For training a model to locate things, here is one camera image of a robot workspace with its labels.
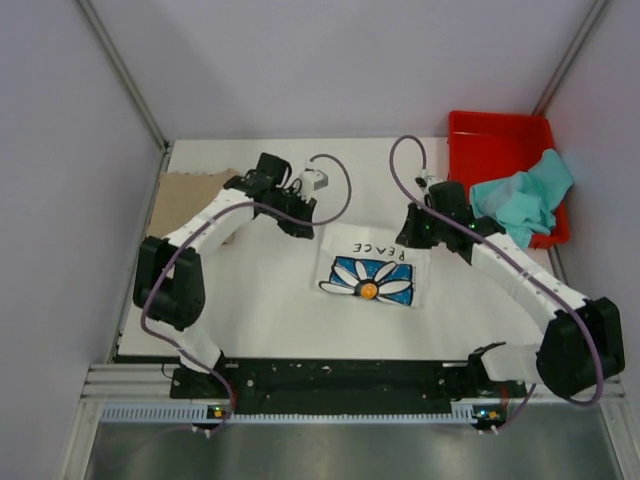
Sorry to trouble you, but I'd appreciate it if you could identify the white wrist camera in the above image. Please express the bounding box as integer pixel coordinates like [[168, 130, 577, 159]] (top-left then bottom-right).
[[415, 169, 444, 197], [298, 168, 329, 197]]

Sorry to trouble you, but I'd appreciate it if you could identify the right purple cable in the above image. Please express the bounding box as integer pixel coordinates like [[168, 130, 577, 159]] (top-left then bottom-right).
[[389, 134, 601, 435]]

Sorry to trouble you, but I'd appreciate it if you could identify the aluminium frame rail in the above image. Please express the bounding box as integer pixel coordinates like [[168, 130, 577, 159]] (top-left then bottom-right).
[[80, 364, 626, 404]]

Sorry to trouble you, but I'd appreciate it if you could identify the red plastic bin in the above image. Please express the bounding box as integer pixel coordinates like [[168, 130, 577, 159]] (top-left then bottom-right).
[[448, 111, 570, 249]]

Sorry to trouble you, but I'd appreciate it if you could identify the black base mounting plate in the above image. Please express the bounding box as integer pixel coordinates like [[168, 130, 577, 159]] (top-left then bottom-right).
[[170, 357, 525, 415]]

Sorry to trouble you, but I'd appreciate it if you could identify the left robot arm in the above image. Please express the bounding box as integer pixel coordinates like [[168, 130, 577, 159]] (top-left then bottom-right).
[[133, 153, 328, 397]]

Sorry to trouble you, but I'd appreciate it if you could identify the folded brown t shirt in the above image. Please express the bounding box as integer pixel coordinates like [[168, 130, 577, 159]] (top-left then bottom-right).
[[142, 169, 238, 246]]

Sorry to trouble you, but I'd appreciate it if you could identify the white t shirt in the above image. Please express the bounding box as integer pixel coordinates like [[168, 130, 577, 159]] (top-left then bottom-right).
[[315, 223, 431, 309]]

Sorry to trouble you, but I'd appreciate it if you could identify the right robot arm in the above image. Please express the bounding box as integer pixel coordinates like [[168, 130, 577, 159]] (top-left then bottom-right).
[[396, 175, 626, 400]]

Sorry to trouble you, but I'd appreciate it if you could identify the teal t shirt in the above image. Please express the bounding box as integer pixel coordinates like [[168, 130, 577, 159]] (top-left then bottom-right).
[[469, 149, 574, 248]]

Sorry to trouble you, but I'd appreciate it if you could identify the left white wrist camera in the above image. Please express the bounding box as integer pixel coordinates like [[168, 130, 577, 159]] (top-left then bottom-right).
[[298, 168, 329, 197]]

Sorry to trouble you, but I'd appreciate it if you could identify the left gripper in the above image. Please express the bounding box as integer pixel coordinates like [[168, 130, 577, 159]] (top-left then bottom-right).
[[263, 187, 317, 240]]

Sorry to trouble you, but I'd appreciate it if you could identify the purple cable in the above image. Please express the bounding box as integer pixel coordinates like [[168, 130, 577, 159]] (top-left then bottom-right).
[[97, 153, 352, 464], [389, 134, 601, 435]]

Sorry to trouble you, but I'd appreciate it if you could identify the grey slotted cable duct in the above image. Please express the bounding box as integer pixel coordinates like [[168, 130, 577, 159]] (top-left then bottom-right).
[[100, 403, 499, 426]]

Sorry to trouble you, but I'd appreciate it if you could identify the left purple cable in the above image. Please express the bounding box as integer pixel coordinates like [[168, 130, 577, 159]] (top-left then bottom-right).
[[97, 153, 352, 464]]

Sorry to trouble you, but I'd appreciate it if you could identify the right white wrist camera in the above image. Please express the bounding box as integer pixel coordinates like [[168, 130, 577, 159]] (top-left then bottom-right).
[[415, 169, 444, 197]]

